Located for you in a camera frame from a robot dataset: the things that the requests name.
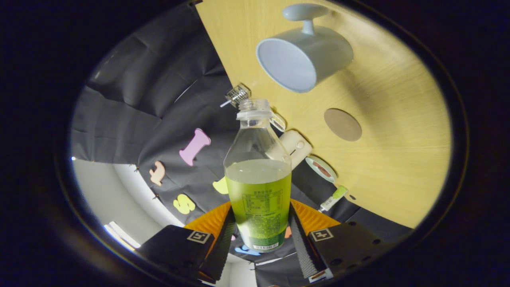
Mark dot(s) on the white cup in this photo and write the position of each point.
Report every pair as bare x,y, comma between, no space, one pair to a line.
318,52

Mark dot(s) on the white straw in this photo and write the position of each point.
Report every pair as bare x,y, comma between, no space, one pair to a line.
225,104

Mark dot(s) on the black backdrop cloth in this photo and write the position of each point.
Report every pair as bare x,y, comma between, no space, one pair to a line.
159,99

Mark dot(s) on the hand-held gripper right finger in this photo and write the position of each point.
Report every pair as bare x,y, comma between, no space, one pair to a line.
303,247

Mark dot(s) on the wooden table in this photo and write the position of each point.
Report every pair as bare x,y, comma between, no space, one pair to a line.
398,159

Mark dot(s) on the pale green plate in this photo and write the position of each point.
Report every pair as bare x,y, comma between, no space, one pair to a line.
314,169

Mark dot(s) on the brown bread piece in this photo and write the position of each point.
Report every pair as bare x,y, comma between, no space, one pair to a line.
317,164
326,173

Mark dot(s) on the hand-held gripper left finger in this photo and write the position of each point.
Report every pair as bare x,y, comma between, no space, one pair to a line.
223,247

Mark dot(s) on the green juice bottle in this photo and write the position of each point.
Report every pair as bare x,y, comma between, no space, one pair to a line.
259,191

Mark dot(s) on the round brown coaster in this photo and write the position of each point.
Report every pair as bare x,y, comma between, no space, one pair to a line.
342,124

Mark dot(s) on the white divided tray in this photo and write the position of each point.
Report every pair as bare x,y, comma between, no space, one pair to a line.
278,122

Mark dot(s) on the white toaster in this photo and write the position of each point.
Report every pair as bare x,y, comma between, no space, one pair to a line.
299,145

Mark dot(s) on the ceiling light panel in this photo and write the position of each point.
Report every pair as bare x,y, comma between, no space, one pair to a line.
121,236

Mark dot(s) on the small white green bottle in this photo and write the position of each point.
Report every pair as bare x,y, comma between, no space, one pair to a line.
332,198

